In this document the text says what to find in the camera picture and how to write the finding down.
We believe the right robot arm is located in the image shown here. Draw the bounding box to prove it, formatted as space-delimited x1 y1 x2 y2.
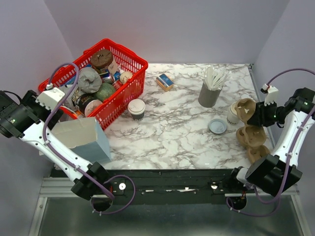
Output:
226 86 315 199

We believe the white paper bag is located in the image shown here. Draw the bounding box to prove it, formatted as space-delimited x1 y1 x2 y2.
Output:
52 117 112 164

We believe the grey straw holder cup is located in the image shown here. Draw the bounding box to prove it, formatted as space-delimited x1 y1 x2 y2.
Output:
198 83 221 108

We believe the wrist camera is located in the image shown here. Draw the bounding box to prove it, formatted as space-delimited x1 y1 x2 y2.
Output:
261 84 279 106
35 84 65 110

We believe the small blue orange box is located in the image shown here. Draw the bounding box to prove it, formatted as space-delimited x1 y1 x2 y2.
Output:
156 73 174 91

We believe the green melon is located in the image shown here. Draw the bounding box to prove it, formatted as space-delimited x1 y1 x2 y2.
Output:
93 83 116 102

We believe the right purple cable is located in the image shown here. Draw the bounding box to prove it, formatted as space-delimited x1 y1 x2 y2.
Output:
226 68 315 217

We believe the brown cardboard cup carrier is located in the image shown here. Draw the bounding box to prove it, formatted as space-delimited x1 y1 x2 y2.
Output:
236 124 270 164

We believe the white printed plastic bag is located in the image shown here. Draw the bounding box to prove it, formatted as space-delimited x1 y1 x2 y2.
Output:
59 85 85 111

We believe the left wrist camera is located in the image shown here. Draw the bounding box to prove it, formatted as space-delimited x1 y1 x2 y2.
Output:
35 84 65 110

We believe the red plastic shopping basket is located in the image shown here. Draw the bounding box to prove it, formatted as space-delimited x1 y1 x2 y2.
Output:
38 38 149 131

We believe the black mounting rail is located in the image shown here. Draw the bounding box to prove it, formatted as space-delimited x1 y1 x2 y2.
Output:
92 169 246 211

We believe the black labelled tub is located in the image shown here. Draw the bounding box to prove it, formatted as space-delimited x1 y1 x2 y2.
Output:
76 94 102 117

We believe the white coffee cup lid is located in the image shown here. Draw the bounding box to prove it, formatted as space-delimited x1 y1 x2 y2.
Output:
127 99 146 115

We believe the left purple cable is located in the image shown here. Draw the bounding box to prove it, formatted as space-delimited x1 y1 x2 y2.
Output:
42 62 136 216

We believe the grey crumpled paper bag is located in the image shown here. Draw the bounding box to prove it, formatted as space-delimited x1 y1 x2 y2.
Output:
77 67 102 93

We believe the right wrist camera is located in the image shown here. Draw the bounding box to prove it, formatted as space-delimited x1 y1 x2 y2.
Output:
261 84 279 106

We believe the brown round lid container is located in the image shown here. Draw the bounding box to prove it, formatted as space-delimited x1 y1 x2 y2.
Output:
90 49 113 70

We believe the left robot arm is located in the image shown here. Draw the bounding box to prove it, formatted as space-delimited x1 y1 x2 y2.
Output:
0 90 115 200

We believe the purple cable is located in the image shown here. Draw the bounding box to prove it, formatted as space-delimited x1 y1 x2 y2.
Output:
226 68 315 217
42 62 136 216

